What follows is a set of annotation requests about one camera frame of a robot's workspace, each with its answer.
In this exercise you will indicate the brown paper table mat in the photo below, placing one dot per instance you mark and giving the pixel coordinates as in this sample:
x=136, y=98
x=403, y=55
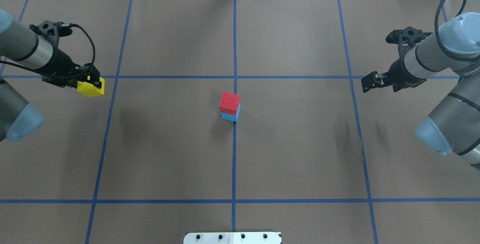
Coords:
x=383, y=199

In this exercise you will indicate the yellow cube block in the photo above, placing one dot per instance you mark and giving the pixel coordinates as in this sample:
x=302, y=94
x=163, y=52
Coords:
x=90, y=90

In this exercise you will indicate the blue cube block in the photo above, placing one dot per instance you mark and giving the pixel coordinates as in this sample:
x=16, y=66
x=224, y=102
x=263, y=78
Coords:
x=231, y=117

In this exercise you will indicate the red cube block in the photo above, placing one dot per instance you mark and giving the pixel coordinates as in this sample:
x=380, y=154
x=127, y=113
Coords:
x=229, y=103

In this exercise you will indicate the white camera pole base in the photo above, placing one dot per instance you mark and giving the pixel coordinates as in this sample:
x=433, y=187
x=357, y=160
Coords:
x=233, y=238

